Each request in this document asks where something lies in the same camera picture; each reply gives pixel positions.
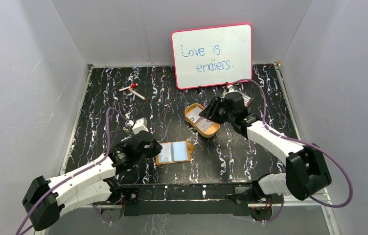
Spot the white board pink frame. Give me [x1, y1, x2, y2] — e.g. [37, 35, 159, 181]
[171, 23, 253, 90]

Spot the credit cards stack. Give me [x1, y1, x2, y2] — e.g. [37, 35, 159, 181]
[187, 106, 203, 123]

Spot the loose silver VIP card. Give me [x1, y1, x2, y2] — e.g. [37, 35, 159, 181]
[197, 118, 214, 133]

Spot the tan oval tray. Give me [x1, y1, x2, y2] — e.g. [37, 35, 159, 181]
[184, 103, 220, 138]

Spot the coloured marker pack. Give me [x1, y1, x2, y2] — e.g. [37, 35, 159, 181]
[227, 86, 253, 107]

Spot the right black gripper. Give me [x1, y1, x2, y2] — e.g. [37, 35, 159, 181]
[198, 96, 234, 125]

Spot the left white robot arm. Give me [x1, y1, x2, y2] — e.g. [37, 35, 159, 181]
[22, 131, 162, 231]

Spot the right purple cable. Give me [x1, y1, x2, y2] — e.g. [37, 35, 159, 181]
[228, 78, 354, 209]

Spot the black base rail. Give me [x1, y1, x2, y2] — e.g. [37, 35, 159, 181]
[124, 183, 258, 216]

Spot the purple cable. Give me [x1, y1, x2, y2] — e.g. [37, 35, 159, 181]
[15, 107, 133, 235]
[228, 78, 354, 209]

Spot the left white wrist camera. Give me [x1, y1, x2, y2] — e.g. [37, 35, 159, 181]
[127, 118, 149, 135]

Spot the white marker pen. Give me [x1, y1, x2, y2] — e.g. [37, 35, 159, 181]
[128, 88, 146, 100]

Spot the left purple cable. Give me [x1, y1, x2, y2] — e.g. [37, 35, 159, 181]
[15, 107, 133, 235]

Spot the red capped marker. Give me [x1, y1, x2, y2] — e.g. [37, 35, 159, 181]
[118, 83, 138, 92]

